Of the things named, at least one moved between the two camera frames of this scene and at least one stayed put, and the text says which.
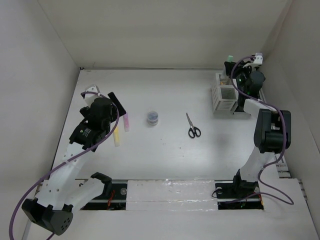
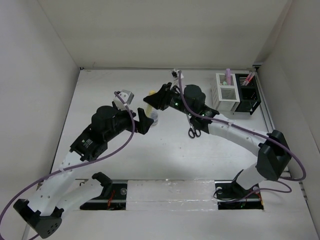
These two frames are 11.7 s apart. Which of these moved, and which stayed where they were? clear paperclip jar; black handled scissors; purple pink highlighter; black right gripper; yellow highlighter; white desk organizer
Moved: yellow highlighter; black right gripper; purple pink highlighter
Stayed: black handled scissors; clear paperclip jar; white desk organizer
